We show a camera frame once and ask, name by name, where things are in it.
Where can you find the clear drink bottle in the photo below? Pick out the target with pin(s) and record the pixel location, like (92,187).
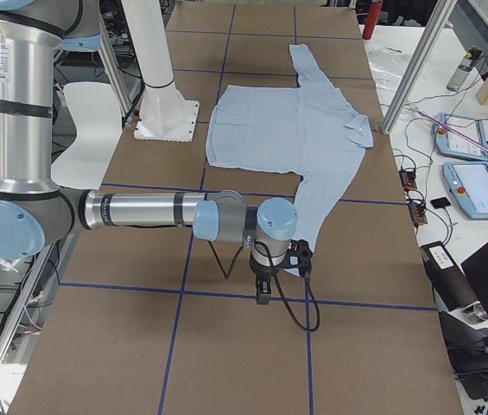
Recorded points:
(468,62)

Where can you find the red bottle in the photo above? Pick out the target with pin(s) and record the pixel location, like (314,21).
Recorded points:
(372,19)

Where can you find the grabber stick tool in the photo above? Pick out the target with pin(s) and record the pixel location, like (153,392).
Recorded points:
(447,127)

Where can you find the black cylinder device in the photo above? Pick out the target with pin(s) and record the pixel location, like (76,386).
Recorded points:
(451,284)

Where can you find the aluminium frame post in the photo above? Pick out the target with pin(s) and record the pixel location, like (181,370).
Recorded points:
(429,37)

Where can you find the white camera mast pole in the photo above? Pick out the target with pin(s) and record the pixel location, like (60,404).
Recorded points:
(146,27)

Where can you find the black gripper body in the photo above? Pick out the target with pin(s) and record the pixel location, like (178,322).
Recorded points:
(263,275)

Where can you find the white mast base plate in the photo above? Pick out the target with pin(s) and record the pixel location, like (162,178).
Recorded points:
(165,115)

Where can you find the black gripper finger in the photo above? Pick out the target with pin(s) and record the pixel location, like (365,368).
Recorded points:
(263,291)

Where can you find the light blue button shirt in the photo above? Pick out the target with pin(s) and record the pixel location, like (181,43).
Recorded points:
(310,130)

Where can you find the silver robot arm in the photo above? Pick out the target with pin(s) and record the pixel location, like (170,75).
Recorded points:
(35,211)

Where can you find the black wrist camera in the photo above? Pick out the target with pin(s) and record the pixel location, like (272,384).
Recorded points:
(298,257)

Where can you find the clear plastic bag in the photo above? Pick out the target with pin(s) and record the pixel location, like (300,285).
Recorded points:
(387,67)

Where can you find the near blue teach pendant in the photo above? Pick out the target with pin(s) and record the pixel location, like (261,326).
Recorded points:
(468,185)

